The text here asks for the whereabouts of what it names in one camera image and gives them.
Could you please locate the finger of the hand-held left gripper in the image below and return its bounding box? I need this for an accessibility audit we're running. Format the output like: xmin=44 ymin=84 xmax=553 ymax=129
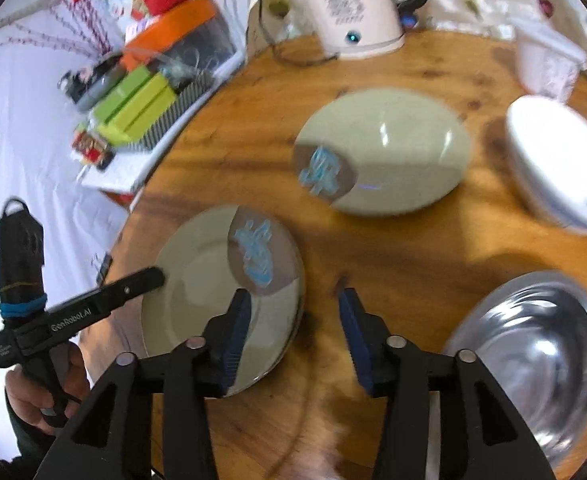
xmin=91 ymin=267 xmax=167 ymax=313

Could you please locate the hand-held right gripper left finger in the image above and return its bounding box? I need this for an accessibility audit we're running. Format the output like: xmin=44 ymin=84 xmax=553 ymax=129
xmin=34 ymin=287 xmax=254 ymax=480

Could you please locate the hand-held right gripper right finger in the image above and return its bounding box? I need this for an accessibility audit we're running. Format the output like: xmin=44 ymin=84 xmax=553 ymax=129
xmin=337 ymin=287 xmax=557 ymax=480

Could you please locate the beige plate with blue print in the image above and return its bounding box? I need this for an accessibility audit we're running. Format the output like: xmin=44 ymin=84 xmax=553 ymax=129
xmin=293 ymin=89 xmax=473 ymax=217
xmin=141 ymin=205 xmax=307 ymax=398

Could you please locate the stainless steel bowl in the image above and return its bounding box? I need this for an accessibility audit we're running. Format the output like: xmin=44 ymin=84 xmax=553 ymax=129
xmin=443 ymin=270 xmax=587 ymax=466

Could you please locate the white bowl with blue stripes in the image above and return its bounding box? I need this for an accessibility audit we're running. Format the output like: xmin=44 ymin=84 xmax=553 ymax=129
xmin=504 ymin=95 xmax=587 ymax=236

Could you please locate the person's left forearm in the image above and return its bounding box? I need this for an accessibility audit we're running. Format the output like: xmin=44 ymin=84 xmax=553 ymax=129
xmin=6 ymin=410 xmax=62 ymax=468

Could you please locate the person's left hand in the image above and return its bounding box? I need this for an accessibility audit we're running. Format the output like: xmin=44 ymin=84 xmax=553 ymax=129
xmin=4 ymin=345 xmax=92 ymax=436

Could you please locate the black binder clip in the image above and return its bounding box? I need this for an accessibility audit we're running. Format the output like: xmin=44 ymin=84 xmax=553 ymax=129
xmin=91 ymin=254 xmax=115 ymax=282

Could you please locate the white sheet with red branches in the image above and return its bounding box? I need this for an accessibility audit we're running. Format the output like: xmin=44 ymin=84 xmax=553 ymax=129
xmin=0 ymin=0 xmax=134 ymax=461

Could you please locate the white flat box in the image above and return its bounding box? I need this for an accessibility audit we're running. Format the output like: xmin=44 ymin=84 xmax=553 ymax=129
xmin=81 ymin=55 xmax=247 ymax=196

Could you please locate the small red patterned box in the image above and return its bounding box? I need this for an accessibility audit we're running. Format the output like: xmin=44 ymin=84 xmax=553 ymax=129
xmin=71 ymin=122 xmax=115 ymax=170

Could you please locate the light green box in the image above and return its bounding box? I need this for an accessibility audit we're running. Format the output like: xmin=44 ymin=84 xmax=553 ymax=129
xmin=98 ymin=74 xmax=178 ymax=145
xmin=91 ymin=66 xmax=153 ymax=111

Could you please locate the black grey handheld device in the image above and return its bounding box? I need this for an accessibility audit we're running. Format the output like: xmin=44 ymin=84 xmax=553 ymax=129
xmin=58 ymin=55 xmax=124 ymax=112

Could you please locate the clear container with orange lid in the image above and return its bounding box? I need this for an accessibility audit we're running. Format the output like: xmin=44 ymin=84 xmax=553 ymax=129
xmin=121 ymin=0 xmax=237 ymax=81

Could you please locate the white plastic tub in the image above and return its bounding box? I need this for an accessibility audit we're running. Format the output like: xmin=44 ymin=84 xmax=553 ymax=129
xmin=508 ymin=17 xmax=587 ymax=103

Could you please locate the white electric kettle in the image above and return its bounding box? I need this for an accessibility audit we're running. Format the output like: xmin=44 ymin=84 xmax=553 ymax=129
xmin=256 ymin=0 xmax=431 ymax=58

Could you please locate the black kettle cable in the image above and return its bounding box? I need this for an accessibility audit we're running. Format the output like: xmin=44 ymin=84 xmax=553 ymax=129
xmin=248 ymin=0 xmax=339 ymax=67

